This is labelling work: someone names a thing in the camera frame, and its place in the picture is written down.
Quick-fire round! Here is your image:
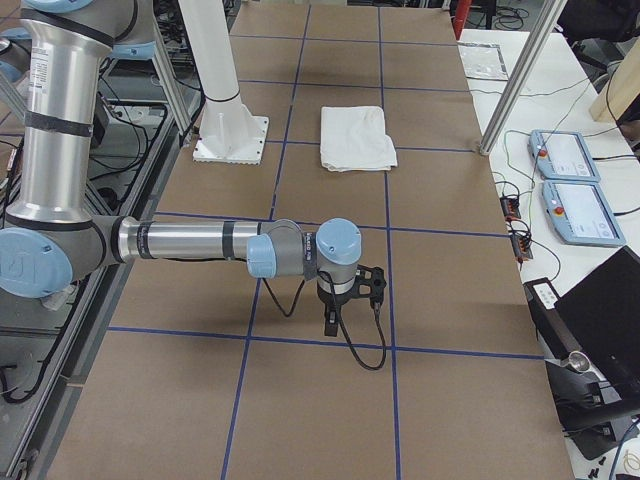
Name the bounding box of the lower blue teach pendant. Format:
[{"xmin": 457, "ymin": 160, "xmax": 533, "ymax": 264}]
[{"xmin": 542, "ymin": 180, "xmax": 626, "ymax": 247}]

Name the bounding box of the clear plastic document sleeve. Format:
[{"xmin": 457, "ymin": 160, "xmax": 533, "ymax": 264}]
[{"xmin": 458, "ymin": 42, "xmax": 509, "ymax": 81}]

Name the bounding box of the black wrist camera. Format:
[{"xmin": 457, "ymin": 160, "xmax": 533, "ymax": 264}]
[{"xmin": 355, "ymin": 265, "xmax": 387, "ymax": 314}]

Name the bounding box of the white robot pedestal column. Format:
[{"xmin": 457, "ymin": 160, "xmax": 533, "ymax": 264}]
[{"xmin": 179, "ymin": 0, "xmax": 269, "ymax": 165}]

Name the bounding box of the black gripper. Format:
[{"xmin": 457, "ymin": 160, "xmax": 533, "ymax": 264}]
[{"xmin": 317, "ymin": 279, "xmax": 359, "ymax": 337}]

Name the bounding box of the black laptop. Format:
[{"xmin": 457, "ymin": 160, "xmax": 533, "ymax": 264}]
[{"xmin": 555, "ymin": 246, "xmax": 639, "ymax": 384}]

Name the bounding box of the blue teach pendant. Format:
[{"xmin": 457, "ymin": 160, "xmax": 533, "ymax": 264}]
[
  {"xmin": 542, "ymin": 180, "xmax": 626, "ymax": 247},
  {"xmin": 528, "ymin": 129, "xmax": 601, "ymax": 183}
]

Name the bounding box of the white long-sleeve printed shirt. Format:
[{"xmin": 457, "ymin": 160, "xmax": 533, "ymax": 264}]
[{"xmin": 320, "ymin": 106, "xmax": 398, "ymax": 172}]

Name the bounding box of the upper blue teach pendant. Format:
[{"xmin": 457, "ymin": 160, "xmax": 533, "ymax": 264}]
[{"xmin": 528, "ymin": 129, "xmax": 601, "ymax": 183}]

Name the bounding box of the aluminium frame post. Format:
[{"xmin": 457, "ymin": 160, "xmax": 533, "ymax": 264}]
[{"xmin": 478, "ymin": 0, "xmax": 567, "ymax": 156}]

